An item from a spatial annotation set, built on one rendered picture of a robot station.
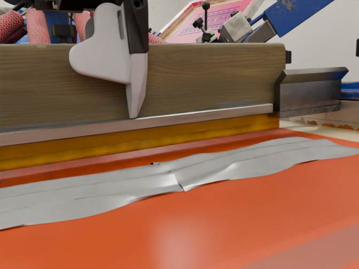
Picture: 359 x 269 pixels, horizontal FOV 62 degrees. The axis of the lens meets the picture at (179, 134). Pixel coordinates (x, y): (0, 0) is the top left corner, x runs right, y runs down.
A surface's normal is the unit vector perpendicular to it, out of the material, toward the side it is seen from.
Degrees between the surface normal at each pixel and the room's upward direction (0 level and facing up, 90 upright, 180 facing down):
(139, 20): 102
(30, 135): 90
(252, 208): 0
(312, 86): 90
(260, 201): 0
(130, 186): 29
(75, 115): 90
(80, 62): 82
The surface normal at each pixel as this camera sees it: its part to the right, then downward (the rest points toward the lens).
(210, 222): -0.06, -0.98
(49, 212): 0.19, -0.64
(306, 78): 0.33, 0.80
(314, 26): -0.91, 0.13
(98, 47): 0.40, 0.00
